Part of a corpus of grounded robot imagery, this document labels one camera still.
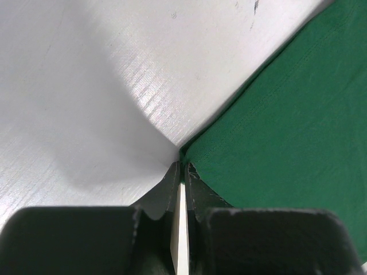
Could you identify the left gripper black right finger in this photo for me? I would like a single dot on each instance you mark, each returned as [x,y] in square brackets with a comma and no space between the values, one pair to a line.
[228,240]

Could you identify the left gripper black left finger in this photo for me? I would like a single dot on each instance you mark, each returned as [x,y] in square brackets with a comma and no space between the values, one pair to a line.
[131,239]

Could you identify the green t shirt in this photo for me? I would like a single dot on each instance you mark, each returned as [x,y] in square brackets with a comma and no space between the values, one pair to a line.
[295,136]

